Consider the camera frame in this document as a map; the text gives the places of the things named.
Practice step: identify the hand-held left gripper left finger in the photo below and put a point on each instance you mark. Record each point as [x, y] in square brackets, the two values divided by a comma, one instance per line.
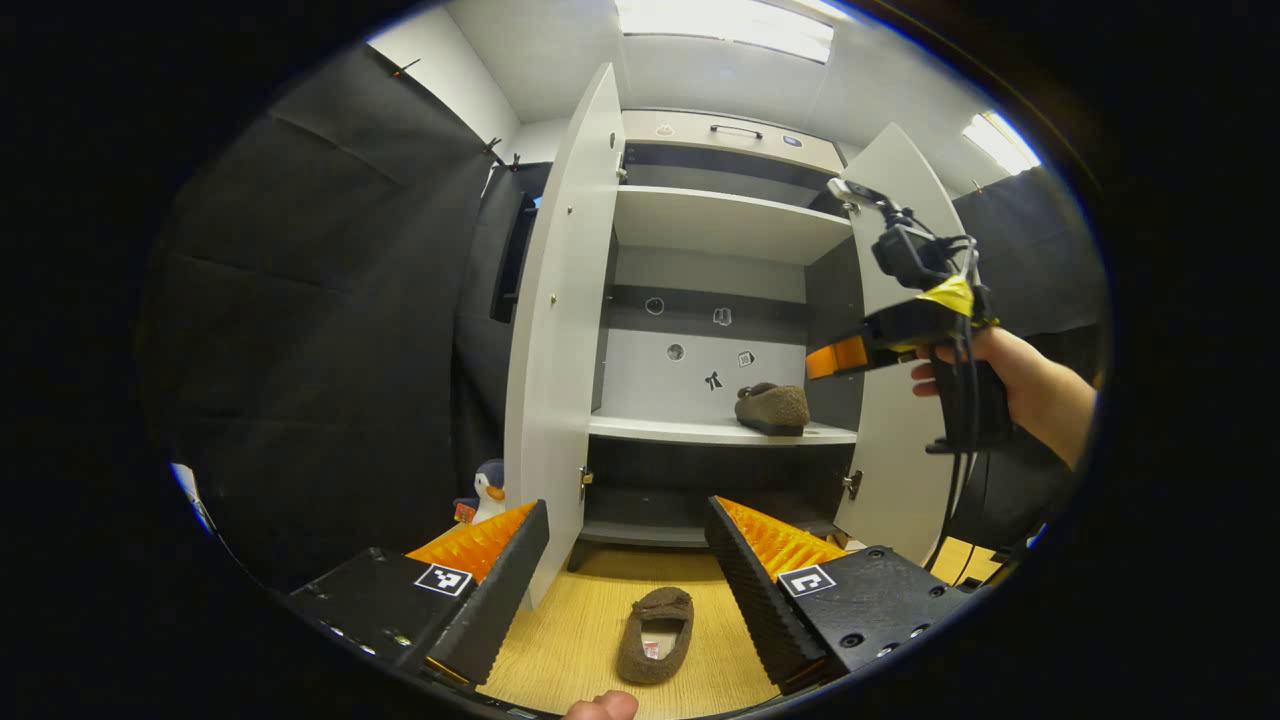
[505, 600]

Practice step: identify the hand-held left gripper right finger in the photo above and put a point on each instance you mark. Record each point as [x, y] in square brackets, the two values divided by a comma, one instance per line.
[760, 610]

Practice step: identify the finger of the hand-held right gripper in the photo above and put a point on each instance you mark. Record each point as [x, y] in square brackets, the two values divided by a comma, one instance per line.
[835, 358]

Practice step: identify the brown suede shoe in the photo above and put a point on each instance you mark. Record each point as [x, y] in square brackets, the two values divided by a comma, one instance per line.
[665, 603]
[775, 408]

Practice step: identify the white shoe cabinet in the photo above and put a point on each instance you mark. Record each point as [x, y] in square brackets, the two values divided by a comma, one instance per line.
[720, 225]

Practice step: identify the penguin plush toy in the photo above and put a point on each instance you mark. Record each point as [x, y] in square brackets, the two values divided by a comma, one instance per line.
[490, 490]

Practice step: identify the small ceiling light panel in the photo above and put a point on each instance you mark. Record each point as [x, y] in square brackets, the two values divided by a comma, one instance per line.
[1000, 142]

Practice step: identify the black backdrop cloth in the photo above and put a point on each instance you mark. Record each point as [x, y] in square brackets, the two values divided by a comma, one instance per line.
[330, 350]

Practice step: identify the large ceiling light panel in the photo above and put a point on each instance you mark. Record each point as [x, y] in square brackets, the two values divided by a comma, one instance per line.
[725, 25]

